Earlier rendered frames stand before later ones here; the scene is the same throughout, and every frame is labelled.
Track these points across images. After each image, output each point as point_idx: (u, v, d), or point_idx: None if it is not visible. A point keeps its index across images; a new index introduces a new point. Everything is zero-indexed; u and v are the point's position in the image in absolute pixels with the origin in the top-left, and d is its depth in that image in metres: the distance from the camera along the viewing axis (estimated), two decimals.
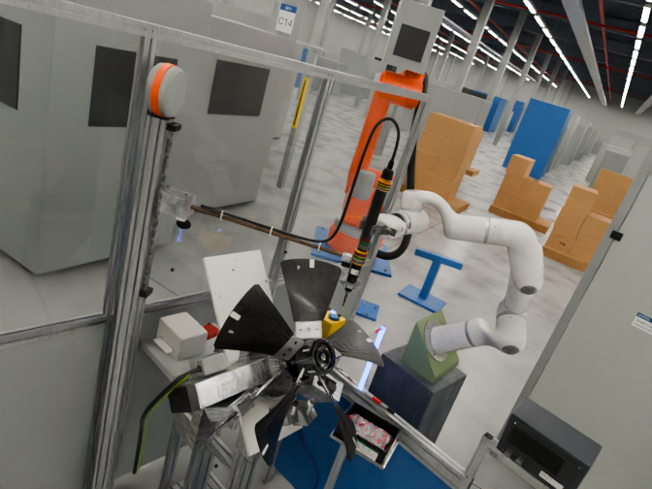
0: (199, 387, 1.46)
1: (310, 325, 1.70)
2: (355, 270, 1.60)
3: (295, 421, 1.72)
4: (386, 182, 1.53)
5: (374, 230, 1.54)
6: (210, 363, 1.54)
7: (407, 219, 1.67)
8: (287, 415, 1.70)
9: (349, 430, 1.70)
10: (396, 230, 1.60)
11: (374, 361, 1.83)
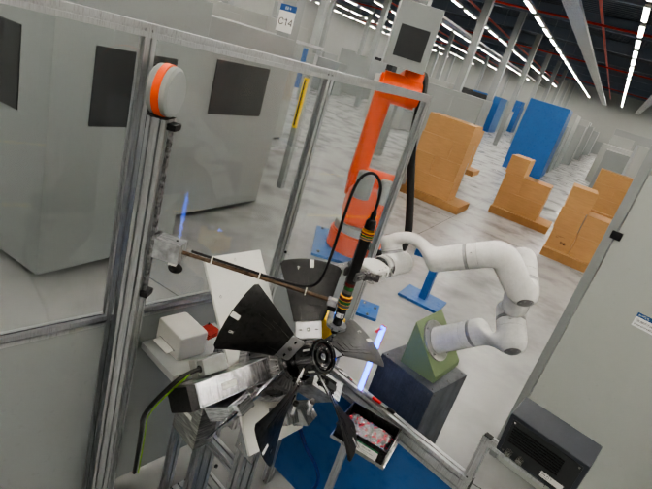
0: (199, 387, 1.46)
1: (310, 325, 1.70)
2: (341, 313, 1.66)
3: (295, 421, 1.72)
4: (370, 231, 1.59)
5: (357, 277, 1.60)
6: (210, 363, 1.54)
7: (391, 264, 1.73)
8: (287, 415, 1.70)
9: (349, 430, 1.70)
10: (379, 275, 1.66)
11: (374, 361, 1.83)
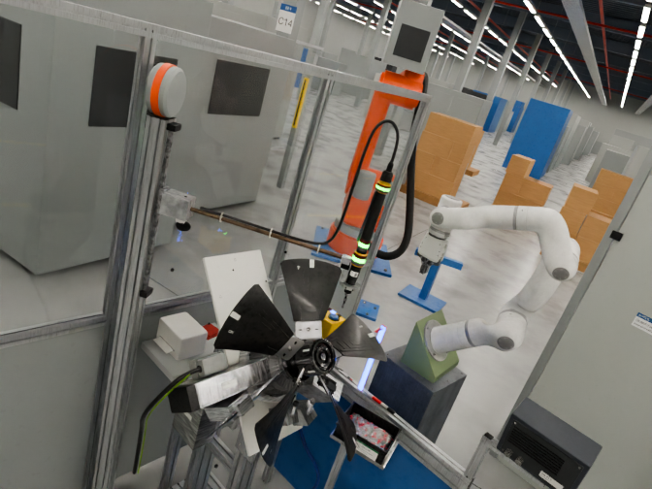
0: (199, 387, 1.46)
1: (310, 325, 1.70)
2: (355, 272, 1.61)
3: (295, 421, 1.72)
4: (385, 184, 1.53)
5: (425, 272, 2.02)
6: (210, 363, 1.54)
7: (441, 236, 1.93)
8: (287, 415, 1.70)
9: (349, 430, 1.70)
10: (439, 256, 1.97)
11: (375, 357, 1.82)
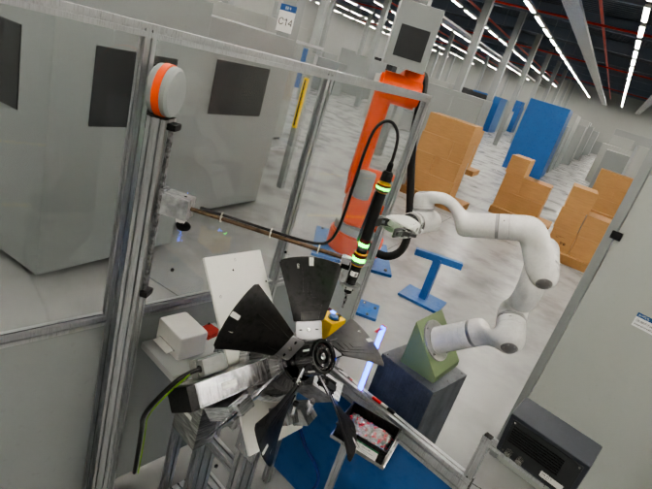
0: (199, 387, 1.46)
1: None
2: (355, 272, 1.61)
3: (295, 421, 1.72)
4: (385, 184, 1.53)
5: (396, 233, 1.62)
6: (210, 363, 1.54)
7: (421, 219, 1.74)
8: (287, 415, 1.70)
9: (273, 437, 1.46)
10: (412, 230, 1.68)
11: (345, 440, 1.61)
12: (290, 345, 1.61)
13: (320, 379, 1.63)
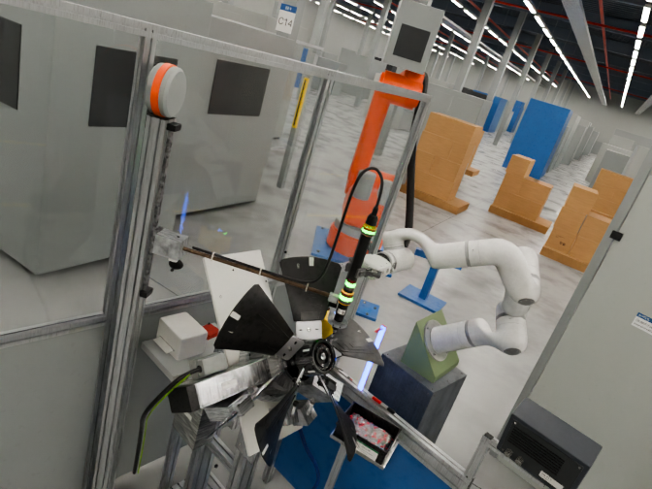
0: (199, 387, 1.46)
1: None
2: (342, 309, 1.66)
3: (295, 421, 1.72)
4: (371, 227, 1.59)
5: (359, 273, 1.60)
6: (210, 363, 1.54)
7: (393, 260, 1.72)
8: (287, 415, 1.70)
9: (273, 437, 1.46)
10: (380, 271, 1.66)
11: (345, 440, 1.61)
12: (290, 345, 1.61)
13: (320, 379, 1.63)
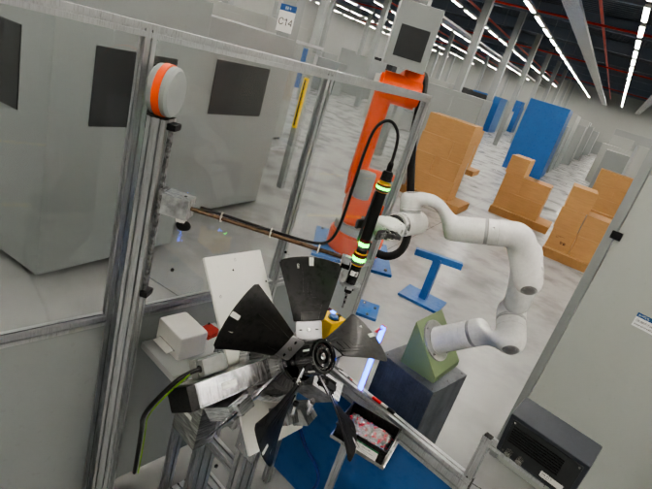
0: (199, 387, 1.46)
1: None
2: (355, 272, 1.60)
3: (295, 421, 1.72)
4: (385, 184, 1.53)
5: (379, 235, 1.54)
6: (210, 363, 1.54)
7: (407, 221, 1.67)
8: (287, 415, 1.70)
9: (273, 437, 1.46)
10: (397, 232, 1.60)
11: (345, 440, 1.61)
12: (290, 345, 1.61)
13: (320, 379, 1.63)
